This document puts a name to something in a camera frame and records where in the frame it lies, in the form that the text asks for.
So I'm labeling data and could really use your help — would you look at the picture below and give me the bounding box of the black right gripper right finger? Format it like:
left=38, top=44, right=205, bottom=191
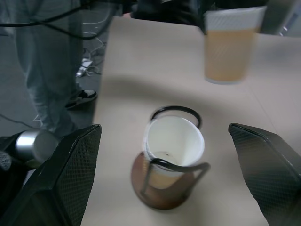
left=228, top=122, right=301, bottom=226

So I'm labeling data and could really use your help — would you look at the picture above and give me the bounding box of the person in grey jeans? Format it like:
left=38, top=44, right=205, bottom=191
left=0, top=0, right=83, bottom=139

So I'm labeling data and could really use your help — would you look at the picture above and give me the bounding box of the black cable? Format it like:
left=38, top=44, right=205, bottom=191
left=0, top=0, right=138, bottom=41

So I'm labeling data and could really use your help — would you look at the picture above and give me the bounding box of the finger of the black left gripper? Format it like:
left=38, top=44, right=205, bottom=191
left=196, top=0, right=209, bottom=36
left=260, top=0, right=294, bottom=36

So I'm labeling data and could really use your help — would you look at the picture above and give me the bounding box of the white power strip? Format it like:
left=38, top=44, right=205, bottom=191
left=75, top=58, right=95, bottom=77

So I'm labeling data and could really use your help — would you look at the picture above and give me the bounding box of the black and white sneaker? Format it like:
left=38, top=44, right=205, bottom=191
left=64, top=89, right=98, bottom=110

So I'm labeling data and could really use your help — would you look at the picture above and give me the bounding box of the white and tan paper cup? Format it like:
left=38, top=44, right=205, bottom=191
left=142, top=117, right=206, bottom=189
left=203, top=6, right=268, bottom=85

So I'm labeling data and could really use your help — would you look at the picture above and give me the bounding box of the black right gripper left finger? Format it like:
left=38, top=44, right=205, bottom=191
left=0, top=124, right=103, bottom=226

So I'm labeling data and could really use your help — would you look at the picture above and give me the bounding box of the silver robot body cylinder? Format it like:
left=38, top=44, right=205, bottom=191
left=15, top=129, right=60, bottom=168

